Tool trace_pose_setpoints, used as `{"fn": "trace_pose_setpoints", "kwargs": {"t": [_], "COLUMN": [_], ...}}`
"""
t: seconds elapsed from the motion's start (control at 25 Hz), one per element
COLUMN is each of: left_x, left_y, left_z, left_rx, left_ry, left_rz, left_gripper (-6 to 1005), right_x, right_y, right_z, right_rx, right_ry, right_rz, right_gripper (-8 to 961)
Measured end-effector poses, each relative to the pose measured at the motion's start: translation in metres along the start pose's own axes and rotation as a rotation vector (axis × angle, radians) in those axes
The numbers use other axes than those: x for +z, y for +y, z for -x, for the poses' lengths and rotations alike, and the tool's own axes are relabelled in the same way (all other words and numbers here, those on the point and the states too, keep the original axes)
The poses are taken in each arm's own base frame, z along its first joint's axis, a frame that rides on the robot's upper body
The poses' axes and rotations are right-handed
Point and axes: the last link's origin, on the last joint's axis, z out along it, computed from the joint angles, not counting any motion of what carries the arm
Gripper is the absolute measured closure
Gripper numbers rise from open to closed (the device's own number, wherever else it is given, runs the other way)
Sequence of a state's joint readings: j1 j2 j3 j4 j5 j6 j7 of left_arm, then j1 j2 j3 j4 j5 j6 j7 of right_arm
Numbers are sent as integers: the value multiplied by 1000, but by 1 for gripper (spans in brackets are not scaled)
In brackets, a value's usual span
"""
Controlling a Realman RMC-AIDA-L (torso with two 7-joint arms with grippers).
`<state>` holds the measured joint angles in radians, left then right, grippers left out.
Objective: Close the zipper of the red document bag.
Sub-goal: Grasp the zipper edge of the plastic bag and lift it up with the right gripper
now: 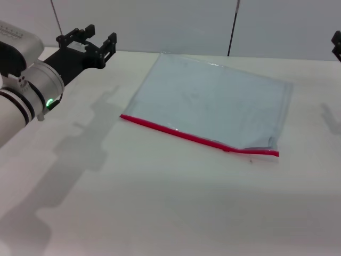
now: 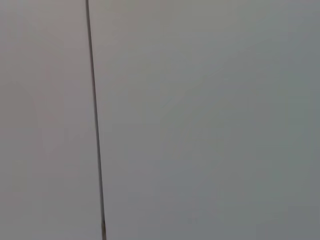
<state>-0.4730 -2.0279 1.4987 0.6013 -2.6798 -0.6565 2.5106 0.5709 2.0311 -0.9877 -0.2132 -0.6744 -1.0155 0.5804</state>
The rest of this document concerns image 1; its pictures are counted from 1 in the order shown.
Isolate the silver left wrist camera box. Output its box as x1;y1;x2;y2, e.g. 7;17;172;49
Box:
0;20;45;78

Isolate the clear red-zip document bag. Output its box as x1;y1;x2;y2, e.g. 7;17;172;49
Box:
119;52;294;158

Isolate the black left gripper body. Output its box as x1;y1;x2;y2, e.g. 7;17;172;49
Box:
44;41;107;87

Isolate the black wall strip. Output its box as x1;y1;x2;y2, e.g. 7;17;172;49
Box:
227;0;242;57

